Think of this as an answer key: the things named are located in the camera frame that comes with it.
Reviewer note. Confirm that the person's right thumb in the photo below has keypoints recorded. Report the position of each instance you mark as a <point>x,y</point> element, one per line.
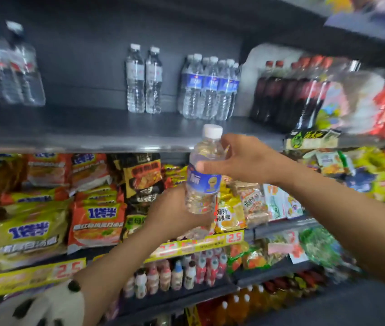
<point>213,167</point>

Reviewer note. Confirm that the green black shelf label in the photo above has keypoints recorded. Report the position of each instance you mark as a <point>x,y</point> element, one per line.
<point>311,139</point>

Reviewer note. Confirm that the row of small milk-drink bottles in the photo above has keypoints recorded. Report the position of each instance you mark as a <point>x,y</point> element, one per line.
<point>179,274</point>

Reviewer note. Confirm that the yellow noodle packet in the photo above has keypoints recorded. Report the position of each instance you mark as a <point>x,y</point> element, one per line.
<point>229,213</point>

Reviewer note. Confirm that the person's right forearm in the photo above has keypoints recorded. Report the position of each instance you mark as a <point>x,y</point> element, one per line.
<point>345,217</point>

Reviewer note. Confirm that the person's left fingers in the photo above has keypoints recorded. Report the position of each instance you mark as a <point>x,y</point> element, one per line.
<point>202,222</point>

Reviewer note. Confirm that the yellow shelf price strip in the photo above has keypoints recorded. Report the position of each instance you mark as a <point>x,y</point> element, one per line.
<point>26,276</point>
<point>199,244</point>

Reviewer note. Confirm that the orange green snack bag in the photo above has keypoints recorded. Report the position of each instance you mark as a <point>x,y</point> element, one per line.
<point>248,258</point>

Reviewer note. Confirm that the person's left forearm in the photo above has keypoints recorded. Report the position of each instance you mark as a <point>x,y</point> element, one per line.
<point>118,268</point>

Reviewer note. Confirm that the row of blue-label water bottles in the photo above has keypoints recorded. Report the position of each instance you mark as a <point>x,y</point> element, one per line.
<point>209,88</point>

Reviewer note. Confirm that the person's right hand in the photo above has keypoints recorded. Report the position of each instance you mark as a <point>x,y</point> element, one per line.
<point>257,162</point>

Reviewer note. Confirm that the row of dark cola bottles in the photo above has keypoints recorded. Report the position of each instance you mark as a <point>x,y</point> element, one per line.
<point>287,95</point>

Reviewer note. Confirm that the row of orange juice bottles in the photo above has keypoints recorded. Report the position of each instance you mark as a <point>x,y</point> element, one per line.
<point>236,303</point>

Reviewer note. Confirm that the pile of orange noodle packets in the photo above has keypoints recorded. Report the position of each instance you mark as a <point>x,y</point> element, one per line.
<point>43,213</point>

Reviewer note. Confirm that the dark grey shelf unit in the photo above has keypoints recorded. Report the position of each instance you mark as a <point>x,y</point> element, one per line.
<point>77,132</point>

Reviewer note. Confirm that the blue-label water bottle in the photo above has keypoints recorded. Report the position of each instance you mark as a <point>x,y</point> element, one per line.
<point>204,186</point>

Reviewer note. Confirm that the white green snack packet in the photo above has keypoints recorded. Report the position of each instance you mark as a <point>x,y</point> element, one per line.
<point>280,202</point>

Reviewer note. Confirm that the pile of mixed snack packets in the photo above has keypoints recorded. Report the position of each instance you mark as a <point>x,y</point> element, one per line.
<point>365,173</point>

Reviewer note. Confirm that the white black-spotted sleeve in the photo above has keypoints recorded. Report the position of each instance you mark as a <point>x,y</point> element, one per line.
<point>39,307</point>

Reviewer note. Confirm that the stack of white snack packets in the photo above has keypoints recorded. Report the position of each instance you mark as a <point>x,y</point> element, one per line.
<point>360,98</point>

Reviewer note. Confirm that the white-label clear water bottle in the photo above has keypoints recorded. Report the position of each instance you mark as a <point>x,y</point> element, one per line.
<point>153,81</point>
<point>135,79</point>

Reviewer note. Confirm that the person's left hand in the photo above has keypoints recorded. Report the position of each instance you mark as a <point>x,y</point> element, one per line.
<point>168,217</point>

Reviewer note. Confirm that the stack of black noodle packets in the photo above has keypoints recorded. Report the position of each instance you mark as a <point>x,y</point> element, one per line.
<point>143,179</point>

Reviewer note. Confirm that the beige snack packet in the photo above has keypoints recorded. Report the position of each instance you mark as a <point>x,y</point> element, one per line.
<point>252,200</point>

